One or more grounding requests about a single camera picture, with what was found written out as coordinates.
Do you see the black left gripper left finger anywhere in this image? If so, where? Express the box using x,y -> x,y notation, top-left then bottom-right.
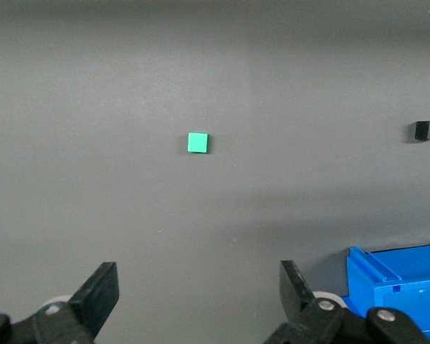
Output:
0,262 -> 120,344

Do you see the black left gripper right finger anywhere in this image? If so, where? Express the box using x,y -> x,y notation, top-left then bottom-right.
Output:
263,260 -> 430,344

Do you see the small green cube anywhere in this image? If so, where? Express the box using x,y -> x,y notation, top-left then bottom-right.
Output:
186,132 -> 209,154

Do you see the small black cube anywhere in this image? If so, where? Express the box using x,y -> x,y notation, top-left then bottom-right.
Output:
414,120 -> 430,141

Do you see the blue plastic storage bin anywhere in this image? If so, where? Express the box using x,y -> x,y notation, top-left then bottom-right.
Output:
345,242 -> 430,344

